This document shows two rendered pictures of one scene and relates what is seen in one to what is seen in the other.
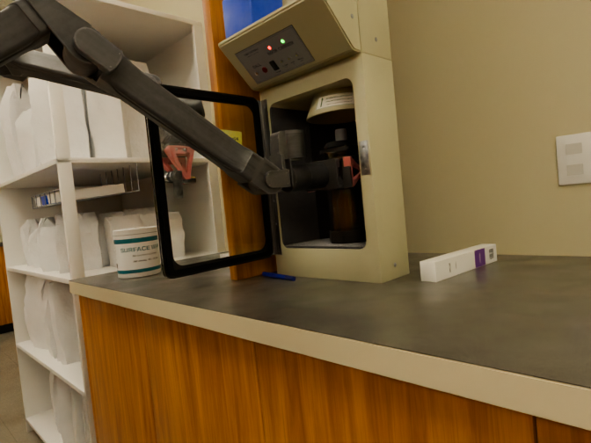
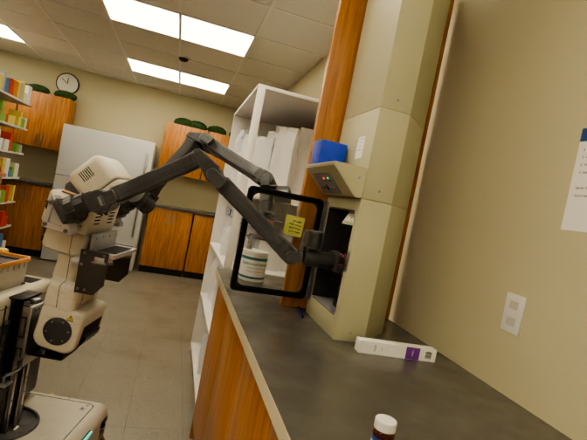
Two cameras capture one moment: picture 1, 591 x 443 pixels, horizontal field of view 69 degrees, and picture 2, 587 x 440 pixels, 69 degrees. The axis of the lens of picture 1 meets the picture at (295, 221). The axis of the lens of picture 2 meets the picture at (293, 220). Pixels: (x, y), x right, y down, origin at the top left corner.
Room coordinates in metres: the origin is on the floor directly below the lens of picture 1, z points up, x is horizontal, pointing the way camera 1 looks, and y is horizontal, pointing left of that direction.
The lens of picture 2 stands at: (-0.44, -0.66, 1.35)
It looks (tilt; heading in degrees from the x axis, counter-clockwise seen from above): 2 degrees down; 29
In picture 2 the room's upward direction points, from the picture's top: 11 degrees clockwise
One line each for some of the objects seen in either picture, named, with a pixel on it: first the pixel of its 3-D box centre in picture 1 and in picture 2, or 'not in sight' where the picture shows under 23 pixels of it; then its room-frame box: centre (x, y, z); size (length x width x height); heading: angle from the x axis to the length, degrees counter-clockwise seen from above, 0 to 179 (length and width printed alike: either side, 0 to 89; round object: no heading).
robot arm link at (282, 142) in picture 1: (279, 160); (304, 245); (0.90, 0.02, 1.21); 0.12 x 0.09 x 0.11; 123
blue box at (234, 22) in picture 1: (253, 18); (328, 154); (1.01, 0.05, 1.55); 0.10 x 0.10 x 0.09; 44
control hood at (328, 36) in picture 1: (283, 47); (331, 180); (0.94, -0.01, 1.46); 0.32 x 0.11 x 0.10; 44
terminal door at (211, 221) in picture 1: (215, 179); (277, 244); (0.97, 0.17, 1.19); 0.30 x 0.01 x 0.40; 136
